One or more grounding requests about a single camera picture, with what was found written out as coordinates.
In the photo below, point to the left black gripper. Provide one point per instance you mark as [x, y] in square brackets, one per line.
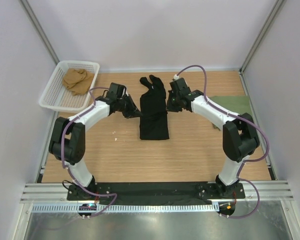
[133, 111]

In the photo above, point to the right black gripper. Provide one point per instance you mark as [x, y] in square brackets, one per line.
[169, 107]

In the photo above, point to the black tank top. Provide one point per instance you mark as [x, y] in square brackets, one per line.
[153, 124]

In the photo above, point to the green tank top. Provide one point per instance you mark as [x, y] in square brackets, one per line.
[239, 104]

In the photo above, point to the white plastic basket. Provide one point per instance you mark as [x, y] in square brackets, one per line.
[57, 98]

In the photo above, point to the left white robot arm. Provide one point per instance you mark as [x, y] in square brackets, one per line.
[68, 138]

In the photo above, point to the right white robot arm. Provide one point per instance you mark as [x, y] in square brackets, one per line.
[239, 138]

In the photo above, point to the orange garment in basket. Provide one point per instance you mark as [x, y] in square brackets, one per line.
[77, 81]

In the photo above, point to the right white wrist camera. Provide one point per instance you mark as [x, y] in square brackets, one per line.
[175, 77]

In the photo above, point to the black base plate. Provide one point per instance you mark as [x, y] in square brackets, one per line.
[154, 192]

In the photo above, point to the slotted grey cable duct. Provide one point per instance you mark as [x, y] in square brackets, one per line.
[80, 207]

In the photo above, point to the aluminium frame rail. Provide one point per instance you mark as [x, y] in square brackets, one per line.
[269, 190]

